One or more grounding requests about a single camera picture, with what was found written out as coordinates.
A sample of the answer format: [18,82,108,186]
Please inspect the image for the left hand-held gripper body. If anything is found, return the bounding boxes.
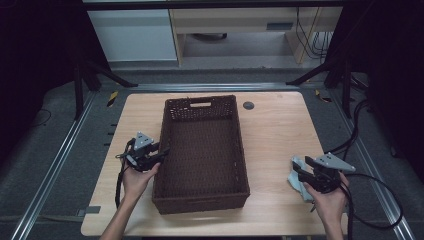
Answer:
[125,131,155,173]

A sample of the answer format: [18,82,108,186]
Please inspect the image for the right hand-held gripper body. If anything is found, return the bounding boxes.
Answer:
[304,152,356,194]

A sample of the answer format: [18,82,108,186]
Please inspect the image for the light blue textured cloth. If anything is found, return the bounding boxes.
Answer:
[287,155,315,203]

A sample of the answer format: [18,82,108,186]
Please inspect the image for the brown woven basket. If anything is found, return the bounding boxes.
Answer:
[152,94,251,215]

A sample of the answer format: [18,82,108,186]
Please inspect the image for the person's left hand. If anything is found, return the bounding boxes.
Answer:
[122,162,162,203]

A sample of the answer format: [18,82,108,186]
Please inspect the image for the person's right hand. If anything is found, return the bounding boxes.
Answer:
[302,173,350,223]

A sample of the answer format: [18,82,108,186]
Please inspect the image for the grey tape piece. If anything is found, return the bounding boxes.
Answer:
[78,205,102,217]

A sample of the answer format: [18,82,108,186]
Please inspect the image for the black metal stand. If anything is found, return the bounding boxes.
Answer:
[73,56,138,120]
[285,56,355,119]

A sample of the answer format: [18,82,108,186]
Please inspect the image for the white cabinet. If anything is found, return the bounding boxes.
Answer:
[87,9,178,63]

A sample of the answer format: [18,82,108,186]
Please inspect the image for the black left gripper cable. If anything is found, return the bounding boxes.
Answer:
[114,141,132,209]

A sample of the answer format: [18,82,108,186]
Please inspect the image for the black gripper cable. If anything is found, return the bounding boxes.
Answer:
[114,141,132,209]
[338,181,355,240]

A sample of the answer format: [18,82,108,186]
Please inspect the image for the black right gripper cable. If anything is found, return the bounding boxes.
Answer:
[338,181,355,240]

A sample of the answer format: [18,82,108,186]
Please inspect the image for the aluminium floor rail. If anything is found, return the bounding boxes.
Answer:
[329,91,416,240]
[11,91,98,240]
[129,82,301,93]

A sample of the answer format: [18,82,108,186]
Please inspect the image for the thick black floor cable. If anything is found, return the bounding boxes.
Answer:
[324,99,371,158]

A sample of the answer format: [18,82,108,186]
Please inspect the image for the looped black floor cable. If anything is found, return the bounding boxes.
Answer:
[346,173,404,231]

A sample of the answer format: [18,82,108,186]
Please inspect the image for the thin black floor cable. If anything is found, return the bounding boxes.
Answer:
[29,108,53,129]

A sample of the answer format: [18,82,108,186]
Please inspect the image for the hanging black cables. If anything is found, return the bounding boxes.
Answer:
[295,7,334,61]

